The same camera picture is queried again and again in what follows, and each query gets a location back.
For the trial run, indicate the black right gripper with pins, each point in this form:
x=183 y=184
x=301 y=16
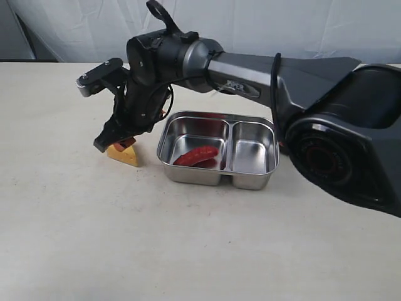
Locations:
x=137 y=108

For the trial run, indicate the yellow cheese wedge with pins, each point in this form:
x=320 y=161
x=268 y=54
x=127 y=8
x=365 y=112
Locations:
x=127 y=156

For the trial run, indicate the red sausage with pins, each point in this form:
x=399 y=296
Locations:
x=197 y=155

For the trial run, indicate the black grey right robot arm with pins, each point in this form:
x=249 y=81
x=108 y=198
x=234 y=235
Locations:
x=338 y=120

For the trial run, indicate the steel two-compartment lunch box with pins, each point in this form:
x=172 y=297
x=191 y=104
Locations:
x=248 y=151

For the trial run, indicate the white backdrop cloth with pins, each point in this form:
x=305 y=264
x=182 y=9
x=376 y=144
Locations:
x=92 y=31

